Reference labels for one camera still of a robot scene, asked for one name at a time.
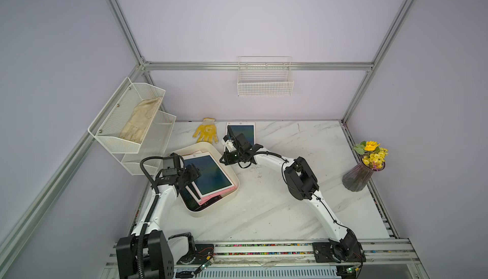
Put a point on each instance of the pink white writing tablet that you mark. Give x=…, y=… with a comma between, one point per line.
x=245, y=128

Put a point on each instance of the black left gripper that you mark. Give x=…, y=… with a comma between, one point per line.
x=194, y=171

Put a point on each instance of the yellow flower bouquet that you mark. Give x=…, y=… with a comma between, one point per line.
x=371, y=154

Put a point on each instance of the dark red bottom tablet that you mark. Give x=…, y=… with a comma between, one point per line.
x=192, y=205

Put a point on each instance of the yellow work glove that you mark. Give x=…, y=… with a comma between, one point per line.
x=206, y=132

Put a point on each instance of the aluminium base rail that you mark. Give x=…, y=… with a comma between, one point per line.
x=269, y=254

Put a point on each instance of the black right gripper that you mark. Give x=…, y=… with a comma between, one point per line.
x=226, y=155

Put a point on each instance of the beige storage tray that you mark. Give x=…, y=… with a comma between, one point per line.
x=207, y=147

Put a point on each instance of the white wire wall basket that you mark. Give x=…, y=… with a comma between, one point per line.
x=264, y=76

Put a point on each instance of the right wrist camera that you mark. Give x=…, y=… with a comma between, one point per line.
x=229, y=144

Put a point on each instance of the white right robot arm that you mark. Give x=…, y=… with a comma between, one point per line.
x=302, y=184

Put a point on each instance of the white mesh two-tier shelf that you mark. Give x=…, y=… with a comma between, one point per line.
x=107, y=126

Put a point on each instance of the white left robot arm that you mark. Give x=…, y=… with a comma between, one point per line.
x=147, y=252

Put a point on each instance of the purple glass vase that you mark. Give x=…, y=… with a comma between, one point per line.
x=357, y=178

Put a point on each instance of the beige glove in shelf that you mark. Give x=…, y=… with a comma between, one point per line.
x=137, y=126

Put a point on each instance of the aluminium frame profiles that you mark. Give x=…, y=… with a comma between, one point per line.
x=22, y=233

